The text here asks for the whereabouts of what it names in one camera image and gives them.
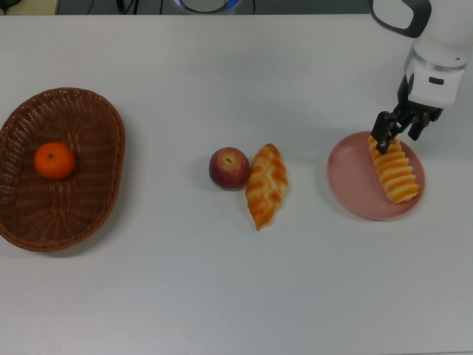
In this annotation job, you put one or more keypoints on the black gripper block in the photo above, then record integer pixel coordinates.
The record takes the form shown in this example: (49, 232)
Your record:
(403, 92)

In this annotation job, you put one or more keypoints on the ridged striped toy bread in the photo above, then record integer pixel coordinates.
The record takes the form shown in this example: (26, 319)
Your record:
(397, 177)

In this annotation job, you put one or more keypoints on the braided toy bread loaf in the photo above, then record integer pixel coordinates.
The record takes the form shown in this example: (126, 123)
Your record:
(266, 185)

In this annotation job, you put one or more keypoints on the red toy apple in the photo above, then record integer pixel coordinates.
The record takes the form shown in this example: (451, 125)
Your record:
(229, 170)

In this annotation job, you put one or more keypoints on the orange toy tangerine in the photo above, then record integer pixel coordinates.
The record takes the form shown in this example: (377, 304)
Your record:
(55, 161)

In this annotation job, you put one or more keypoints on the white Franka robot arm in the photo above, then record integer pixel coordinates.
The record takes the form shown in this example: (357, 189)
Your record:
(439, 40)

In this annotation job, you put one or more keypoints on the pink plate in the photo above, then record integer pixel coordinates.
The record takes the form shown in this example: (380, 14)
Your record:
(354, 185)

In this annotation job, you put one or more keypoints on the brown woven basket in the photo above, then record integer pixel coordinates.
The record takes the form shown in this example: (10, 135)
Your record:
(55, 214)

